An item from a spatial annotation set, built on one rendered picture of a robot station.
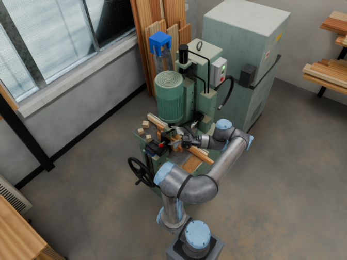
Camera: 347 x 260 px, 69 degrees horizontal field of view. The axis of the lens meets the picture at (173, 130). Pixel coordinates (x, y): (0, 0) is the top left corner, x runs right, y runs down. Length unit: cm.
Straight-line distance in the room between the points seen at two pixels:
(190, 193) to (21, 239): 155
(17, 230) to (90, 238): 66
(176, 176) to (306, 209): 200
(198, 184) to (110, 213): 174
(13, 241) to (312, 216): 258
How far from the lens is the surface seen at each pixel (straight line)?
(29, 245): 226
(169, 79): 153
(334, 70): 341
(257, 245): 260
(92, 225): 271
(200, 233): 160
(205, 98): 167
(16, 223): 239
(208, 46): 172
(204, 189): 107
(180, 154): 185
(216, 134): 155
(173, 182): 107
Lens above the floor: 243
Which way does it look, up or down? 50 degrees down
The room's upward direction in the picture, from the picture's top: 3 degrees counter-clockwise
